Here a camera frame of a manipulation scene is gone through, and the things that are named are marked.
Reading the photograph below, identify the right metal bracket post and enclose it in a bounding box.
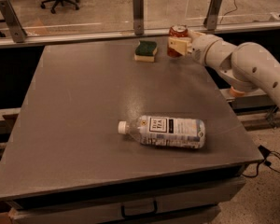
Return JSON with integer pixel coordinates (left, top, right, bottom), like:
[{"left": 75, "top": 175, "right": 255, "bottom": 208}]
[{"left": 203, "top": 0, "right": 222, "bottom": 31}]

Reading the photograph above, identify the metal bracket post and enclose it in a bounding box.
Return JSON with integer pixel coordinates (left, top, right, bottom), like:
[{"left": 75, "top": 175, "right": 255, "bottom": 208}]
[
  {"left": 203, "top": 0, "right": 222, "bottom": 31},
  {"left": 0, "top": 0, "right": 27, "bottom": 43},
  {"left": 133, "top": 0, "right": 144, "bottom": 35}
]

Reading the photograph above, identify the middle metal bracket post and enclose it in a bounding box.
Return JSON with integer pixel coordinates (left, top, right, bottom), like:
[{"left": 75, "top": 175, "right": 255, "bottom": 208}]
[{"left": 133, "top": 0, "right": 144, "bottom": 35}]

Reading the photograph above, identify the metal guard rail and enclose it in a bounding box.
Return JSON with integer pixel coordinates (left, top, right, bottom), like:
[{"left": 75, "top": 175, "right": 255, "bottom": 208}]
[{"left": 0, "top": 21, "right": 280, "bottom": 49}]

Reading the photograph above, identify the black floor cable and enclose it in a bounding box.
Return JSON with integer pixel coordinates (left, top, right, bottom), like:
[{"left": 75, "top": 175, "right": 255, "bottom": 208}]
[{"left": 241, "top": 145, "right": 280, "bottom": 179}]

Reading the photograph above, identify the left metal bracket post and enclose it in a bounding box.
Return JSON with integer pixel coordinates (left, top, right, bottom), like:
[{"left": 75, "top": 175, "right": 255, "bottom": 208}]
[{"left": 0, "top": 0, "right": 27, "bottom": 43}]

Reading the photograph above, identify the clear plastic tea bottle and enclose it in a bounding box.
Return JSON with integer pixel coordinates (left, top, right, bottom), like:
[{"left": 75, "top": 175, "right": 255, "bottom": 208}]
[{"left": 118, "top": 115, "right": 206, "bottom": 149}]

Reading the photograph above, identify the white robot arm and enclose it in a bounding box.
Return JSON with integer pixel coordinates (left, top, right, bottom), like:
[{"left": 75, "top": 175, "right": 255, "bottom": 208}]
[{"left": 168, "top": 30, "right": 280, "bottom": 108}]

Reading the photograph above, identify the red coke can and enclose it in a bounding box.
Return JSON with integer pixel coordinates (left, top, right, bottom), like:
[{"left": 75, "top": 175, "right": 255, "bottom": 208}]
[{"left": 167, "top": 25, "right": 189, "bottom": 58}]

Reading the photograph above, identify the grey drawer with handle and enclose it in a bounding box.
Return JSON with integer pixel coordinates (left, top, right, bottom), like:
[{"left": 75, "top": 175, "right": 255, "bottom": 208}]
[{"left": 8, "top": 176, "right": 245, "bottom": 224}]

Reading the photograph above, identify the green yellow sponge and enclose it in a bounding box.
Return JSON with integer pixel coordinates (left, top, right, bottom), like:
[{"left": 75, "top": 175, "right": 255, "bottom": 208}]
[{"left": 134, "top": 40, "right": 158, "bottom": 63}]

